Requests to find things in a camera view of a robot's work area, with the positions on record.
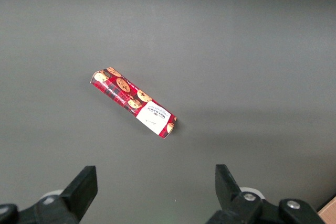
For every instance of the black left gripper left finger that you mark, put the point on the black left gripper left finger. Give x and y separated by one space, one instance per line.
81 192

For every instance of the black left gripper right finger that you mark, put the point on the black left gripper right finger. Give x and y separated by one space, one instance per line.
228 192

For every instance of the red cookie box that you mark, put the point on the red cookie box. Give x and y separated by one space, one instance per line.
131 98

